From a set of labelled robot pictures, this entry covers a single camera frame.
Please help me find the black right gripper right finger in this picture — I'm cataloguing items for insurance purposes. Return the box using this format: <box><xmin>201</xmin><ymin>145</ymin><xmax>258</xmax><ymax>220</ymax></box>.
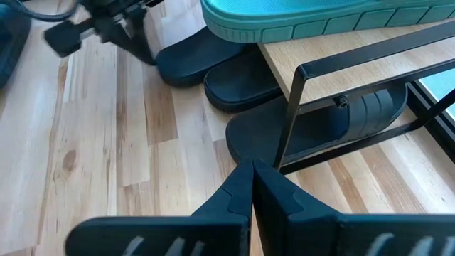
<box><xmin>252</xmin><ymin>159</ymin><xmax>455</xmax><ymax>256</ymax></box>

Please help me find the black metal rig frame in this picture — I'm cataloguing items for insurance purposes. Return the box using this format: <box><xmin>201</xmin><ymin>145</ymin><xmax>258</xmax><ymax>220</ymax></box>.
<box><xmin>407</xmin><ymin>80</ymin><xmax>455</xmax><ymax>163</ymax></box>

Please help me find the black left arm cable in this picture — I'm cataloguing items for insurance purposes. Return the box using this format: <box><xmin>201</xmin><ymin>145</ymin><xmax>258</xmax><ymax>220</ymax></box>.
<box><xmin>0</xmin><ymin>0</ymin><xmax>80</xmax><ymax>23</ymax></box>

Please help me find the wooden shelf with black frame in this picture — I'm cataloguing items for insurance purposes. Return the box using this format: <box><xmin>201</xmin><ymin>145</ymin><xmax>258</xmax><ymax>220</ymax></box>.
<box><xmin>257</xmin><ymin>19</ymin><xmax>455</xmax><ymax>175</ymax></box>

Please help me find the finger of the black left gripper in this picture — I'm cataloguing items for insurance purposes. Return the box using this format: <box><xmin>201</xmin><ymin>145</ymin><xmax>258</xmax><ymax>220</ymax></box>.
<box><xmin>44</xmin><ymin>19</ymin><xmax>97</xmax><ymax>58</ymax></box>
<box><xmin>95</xmin><ymin>14</ymin><xmax>157</xmax><ymax>65</ymax></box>

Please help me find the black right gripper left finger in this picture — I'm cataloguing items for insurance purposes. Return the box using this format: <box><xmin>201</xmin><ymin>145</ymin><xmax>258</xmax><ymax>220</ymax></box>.
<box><xmin>65</xmin><ymin>159</ymin><xmax>254</xmax><ymax>256</ymax></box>

